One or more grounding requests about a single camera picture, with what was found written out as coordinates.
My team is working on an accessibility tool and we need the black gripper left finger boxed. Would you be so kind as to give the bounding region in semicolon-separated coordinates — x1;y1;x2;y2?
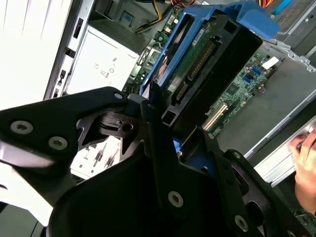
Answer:
0;82;191;220

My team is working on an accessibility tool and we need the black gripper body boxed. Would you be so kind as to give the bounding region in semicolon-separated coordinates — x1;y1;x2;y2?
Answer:
48;152;237;237

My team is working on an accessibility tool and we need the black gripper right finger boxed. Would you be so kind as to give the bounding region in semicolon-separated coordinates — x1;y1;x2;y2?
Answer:
196;127;312;237

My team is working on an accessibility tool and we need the hard disk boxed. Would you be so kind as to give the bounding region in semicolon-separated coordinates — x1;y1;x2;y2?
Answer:
139;1;281;173

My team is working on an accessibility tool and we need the person hand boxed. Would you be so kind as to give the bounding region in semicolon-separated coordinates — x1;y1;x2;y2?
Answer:
293;134;316;216

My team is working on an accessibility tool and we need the red yellow power wire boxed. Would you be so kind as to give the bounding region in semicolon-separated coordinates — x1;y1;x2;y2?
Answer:
256;0;275;8

